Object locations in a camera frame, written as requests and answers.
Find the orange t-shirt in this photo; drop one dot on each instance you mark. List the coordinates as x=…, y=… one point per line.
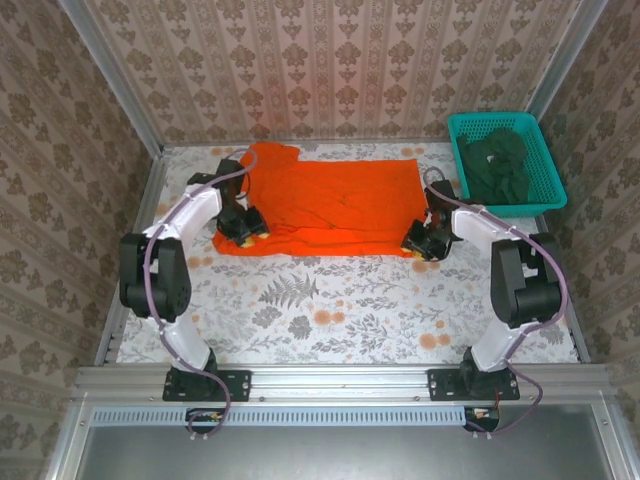
x=340, y=205

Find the teal plastic basket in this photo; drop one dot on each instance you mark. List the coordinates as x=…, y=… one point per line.
x=542, y=165

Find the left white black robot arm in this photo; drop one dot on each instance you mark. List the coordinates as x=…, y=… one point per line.
x=160, y=280

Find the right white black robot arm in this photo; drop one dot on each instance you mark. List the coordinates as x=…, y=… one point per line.
x=525, y=290

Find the floral patterned table cover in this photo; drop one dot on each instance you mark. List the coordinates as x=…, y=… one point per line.
x=350, y=310

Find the dark green t-shirt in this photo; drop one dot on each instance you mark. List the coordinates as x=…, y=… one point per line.
x=505, y=155

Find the black connector socket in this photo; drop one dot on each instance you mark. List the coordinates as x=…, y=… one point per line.
x=200, y=417
x=482, y=417

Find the grey metal sheet panel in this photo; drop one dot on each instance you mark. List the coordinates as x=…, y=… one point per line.
x=320, y=455

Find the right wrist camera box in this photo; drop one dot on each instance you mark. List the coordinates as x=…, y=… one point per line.
x=428, y=220

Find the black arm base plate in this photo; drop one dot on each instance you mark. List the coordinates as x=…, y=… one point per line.
x=237, y=385
x=442, y=385

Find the wide aluminium base rail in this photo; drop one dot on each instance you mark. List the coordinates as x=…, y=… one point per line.
x=340, y=382

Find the aluminium frame post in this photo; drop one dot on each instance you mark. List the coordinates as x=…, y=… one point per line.
x=555, y=75
x=115, y=80

